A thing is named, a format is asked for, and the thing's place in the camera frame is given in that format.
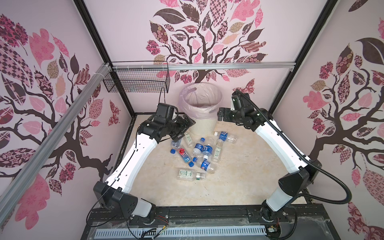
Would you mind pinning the green label clear bottle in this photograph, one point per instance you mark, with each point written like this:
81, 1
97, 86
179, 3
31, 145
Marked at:
190, 175
217, 151
189, 140

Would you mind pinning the blue label white cap bottle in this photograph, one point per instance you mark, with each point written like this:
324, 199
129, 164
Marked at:
207, 151

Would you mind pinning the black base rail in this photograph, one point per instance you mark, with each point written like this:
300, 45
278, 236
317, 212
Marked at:
251, 213

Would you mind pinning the white slotted cable duct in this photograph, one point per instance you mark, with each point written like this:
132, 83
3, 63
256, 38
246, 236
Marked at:
174, 232

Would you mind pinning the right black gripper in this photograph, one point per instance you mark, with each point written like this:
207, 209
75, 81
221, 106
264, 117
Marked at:
226, 111

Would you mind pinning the Pepsi blue label bottle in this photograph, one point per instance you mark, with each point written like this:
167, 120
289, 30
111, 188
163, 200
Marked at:
205, 165

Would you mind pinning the white ribbed trash bin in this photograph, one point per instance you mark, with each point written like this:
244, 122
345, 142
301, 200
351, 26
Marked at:
203, 127

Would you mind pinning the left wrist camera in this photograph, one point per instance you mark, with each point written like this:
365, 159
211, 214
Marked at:
166, 113

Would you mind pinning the Fiji red flower bottle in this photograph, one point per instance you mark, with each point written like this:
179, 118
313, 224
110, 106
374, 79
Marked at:
182, 152

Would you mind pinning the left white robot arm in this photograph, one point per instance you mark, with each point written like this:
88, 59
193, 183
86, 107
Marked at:
114, 194

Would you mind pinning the black wire mesh basket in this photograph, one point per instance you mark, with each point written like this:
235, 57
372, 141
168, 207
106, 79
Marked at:
138, 77

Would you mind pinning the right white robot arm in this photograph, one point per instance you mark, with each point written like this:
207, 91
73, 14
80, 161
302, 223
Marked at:
299, 175

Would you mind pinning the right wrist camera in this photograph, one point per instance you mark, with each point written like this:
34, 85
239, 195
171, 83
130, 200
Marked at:
238, 100

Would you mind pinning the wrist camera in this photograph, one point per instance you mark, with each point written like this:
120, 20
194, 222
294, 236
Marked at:
238, 100
166, 113

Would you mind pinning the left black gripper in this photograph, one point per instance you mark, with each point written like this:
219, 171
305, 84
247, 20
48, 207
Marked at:
183, 126

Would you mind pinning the soda water blue label bottle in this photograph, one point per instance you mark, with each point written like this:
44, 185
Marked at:
176, 144

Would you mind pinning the back aluminium frame rail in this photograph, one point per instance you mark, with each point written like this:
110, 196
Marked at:
220, 66

